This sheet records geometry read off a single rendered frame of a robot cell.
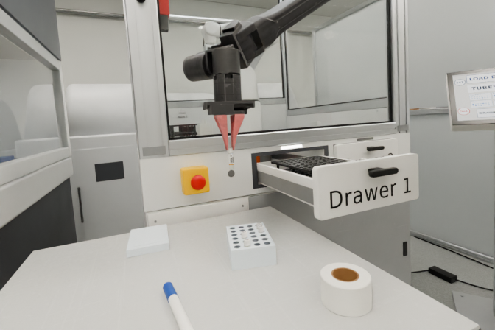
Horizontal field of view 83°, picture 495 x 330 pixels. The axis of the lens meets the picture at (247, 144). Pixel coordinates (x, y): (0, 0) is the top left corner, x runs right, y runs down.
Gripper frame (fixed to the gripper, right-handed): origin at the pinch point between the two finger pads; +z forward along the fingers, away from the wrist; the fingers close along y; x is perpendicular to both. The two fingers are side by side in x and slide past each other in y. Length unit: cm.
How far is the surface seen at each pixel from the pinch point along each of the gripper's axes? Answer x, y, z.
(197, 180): -15.7, 7.0, 10.1
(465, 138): -100, -176, 13
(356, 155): -32, -50, 9
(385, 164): 3.4, -34.5, 5.8
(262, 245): 9.5, -4.1, 18.0
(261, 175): -23.5, -12.5, 11.7
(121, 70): -336, 91, -75
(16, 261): -30, 59, 33
